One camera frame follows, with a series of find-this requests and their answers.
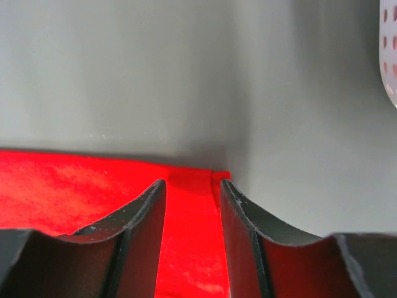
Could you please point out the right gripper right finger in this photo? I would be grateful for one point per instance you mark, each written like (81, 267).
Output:
(267, 257)

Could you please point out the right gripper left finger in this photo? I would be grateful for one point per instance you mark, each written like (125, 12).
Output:
(137, 229)

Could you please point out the red t shirt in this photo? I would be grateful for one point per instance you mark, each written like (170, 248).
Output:
(58, 194)

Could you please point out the white plastic laundry basket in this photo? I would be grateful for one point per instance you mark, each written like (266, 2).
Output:
(387, 47)

